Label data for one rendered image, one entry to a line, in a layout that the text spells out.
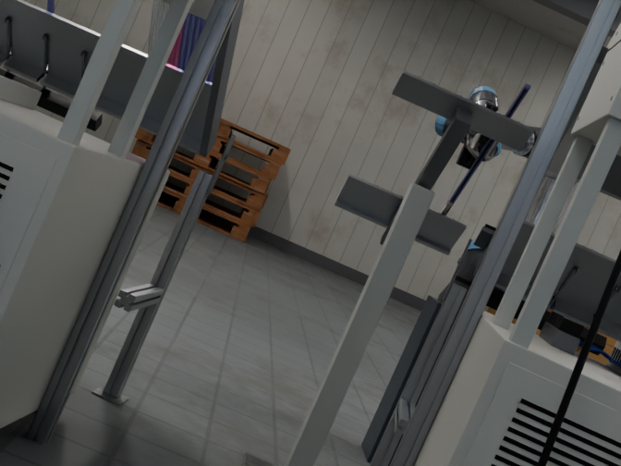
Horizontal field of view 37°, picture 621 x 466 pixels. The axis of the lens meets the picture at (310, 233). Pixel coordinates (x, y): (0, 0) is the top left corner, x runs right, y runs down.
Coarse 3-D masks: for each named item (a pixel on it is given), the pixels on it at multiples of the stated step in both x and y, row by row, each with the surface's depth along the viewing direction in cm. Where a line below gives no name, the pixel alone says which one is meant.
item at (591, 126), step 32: (608, 64) 167; (608, 96) 151; (576, 128) 172; (608, 128) 146; (576, 160) 172; (608, 160) 146; (576, 192) 147; (544, 224) 173; (576, 224) 146; (512, 288) 174; (544, 288) 147; (608, 288) 140; (512, 320) 174; (512, 384) 146; (544, 384) 145; (576, 384) 140; (512, 416) 146; (544, 416) 145; (576, 416) 145; (608, 416) 144; (480, 448) 146; (512, 448) 146; (544, 448) 141; (576, 448) 145; (608, 448) 144
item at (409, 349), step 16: (432, 304) 300; (432, 320) 294; (416, 336) 303; (416, 352) 294; (400, 368) 305; (432, 368) 295; (400, 384) 296; (384, 400) 307; (384, 416) 298; (368, 432) 311; (368, 448) 301
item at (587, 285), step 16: (528, 224) 225; (528, 240) 228; (512, 256) 234; (544, 256) 230; (576, 256) 226; (592, 256) 224; (512, 272) 238; (576, 272) 228; (592, 272) 228; (608, 272) 226; (576, 288) 233; (592, 288) 231; (576, 304) 237; (592, 304) 235; (608, 304) 233
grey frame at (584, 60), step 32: (608, 0) 184; (608, 32) 184; (576, 64) 185; (576, 96) 185; (544, 128) 186; (544, 160) 186; (512, 224) 187; (480, 288) 187; (448, 320) 237; (448, 352) 188; (416, 384) 239; (448, 384) 188; (416, 416) 188; (384, 448) 239; (416, 448) 188
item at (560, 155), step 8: (576, 120) 200; (568, 136) 203; (560, 144) 206; (568, 144) 205; (592, 144) 198; (560, 152) 207; (592, 152) 199; (552, 160) 209; (560, 160) 209; (616, 160) 199; (552, 168) 211; (560, 168) 210; (584, 168) 203; (616, 168) 200; (608, 176) 202; (616, 176) 201; (608, 184) 204; (616, 184) 203; (608, 192) 210; (616, 192) 204
